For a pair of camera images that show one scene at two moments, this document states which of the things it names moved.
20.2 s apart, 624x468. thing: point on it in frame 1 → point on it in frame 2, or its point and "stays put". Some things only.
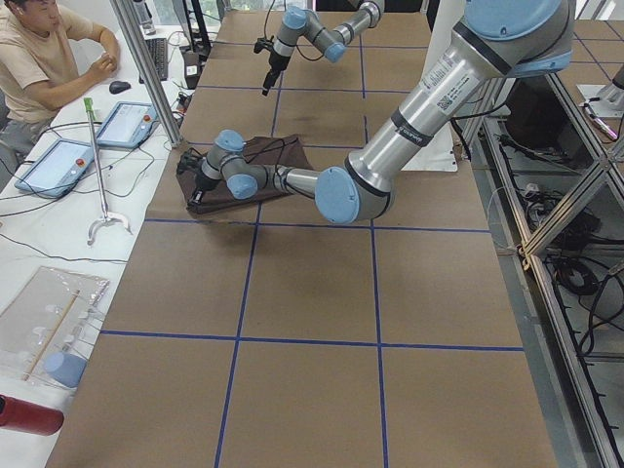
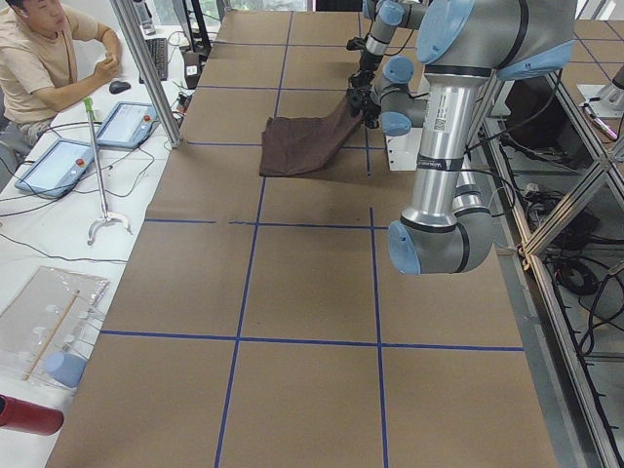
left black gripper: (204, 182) → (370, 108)
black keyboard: (158, 48) stays put
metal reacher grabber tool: (106, 215) stays put
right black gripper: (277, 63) → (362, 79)
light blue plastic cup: (67, 369) stays put
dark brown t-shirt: (282, 151) → (297, 145)
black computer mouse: (118, 87) stays put
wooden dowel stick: (50, 335) stays put
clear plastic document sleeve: (45, 331) stays put
